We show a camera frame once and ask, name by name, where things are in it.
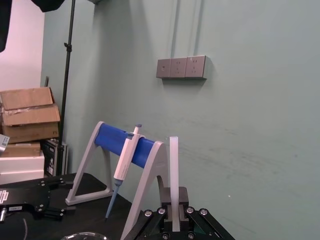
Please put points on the pale wall conduit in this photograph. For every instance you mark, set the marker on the pale wall conduit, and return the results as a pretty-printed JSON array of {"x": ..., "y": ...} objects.
[
  {"x": 176, "y": 27},
  {"x": 197, "y": 27}
]

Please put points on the white blue pipette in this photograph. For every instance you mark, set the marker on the white blue pipette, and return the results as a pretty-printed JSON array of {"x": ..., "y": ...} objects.
[{"x": 125, "y": 162}]

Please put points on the white stirring rod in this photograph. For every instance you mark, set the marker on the white stirring rod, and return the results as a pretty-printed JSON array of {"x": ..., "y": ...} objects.
[{"x": 174, "y": 170}]

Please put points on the black softbox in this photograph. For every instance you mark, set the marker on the black softbox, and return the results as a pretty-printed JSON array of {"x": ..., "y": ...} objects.
[{"x": 50, "y": 5}]

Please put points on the black equipment case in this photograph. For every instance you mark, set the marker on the black equipment case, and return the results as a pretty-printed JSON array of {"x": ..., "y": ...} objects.
[{"x": 53, "y": 157}]

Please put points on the grey wall switch plate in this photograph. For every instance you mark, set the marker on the grey wall switch plate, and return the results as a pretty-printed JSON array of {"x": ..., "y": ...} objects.
[{"x": 163, "y": 68}]

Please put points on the grey blue pipette stand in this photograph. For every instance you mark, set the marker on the grey blue pipette stand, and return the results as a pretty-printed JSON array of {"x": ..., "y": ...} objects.
[{"x": 117, "y": 145}]

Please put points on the small white labelled box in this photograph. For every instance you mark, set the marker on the small white labelled box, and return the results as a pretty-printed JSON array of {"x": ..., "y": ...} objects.
[{"x": 3, "y": 142}]

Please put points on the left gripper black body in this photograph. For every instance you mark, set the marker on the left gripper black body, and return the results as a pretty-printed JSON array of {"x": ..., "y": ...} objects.
[{"x": 22, "y": 197}]

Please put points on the grey wall socket plate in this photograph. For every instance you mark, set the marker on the grey wall socket plate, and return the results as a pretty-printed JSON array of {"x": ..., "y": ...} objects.
[
  {"x": 178, "y": 67},
  {"x": 196, "y": 65}
]

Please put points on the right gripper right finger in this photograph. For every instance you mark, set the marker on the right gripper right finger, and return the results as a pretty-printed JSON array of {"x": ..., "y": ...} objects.
[{"x": 183, "y": 197}]

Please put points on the white flat box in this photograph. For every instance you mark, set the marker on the white flat box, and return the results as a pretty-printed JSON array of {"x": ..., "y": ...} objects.
[{"x": 22, "y": 167}]

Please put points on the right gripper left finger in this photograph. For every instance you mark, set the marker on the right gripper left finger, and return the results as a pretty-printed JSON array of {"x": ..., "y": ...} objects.
[{"x": 165, "y": 197}]

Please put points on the black hanging panel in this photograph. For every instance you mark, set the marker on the black hanging panel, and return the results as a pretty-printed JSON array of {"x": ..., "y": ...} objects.
[{"x": 5, "y": 22}]

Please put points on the flat brown cardboard box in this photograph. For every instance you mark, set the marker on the flat brown cardboard box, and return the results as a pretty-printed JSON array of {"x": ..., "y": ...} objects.
[{"x": 22, "y": 149}]

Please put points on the clear glass dish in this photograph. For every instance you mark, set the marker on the clear glass dish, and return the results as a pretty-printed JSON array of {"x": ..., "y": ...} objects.
[{"x": 85, "y": 236}]

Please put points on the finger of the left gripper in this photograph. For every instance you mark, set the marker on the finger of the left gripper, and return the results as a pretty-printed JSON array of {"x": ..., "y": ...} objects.
[
  {"x": 57, "y": 213},
  {"x": 60, "y": 182}
]

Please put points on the black table cloth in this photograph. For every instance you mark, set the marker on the black table cloth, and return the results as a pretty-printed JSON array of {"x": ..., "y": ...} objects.
[{"x": 82, "y": 215}]

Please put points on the large open cardboard box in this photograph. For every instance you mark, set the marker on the large open cardboard box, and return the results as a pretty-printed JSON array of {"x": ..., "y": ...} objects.
[{"x": 27, "y": 115}]

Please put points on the black light stand pole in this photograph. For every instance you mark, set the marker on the black light stand pole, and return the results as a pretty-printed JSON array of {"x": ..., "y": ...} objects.
[{"x": 67, "y": 75}]

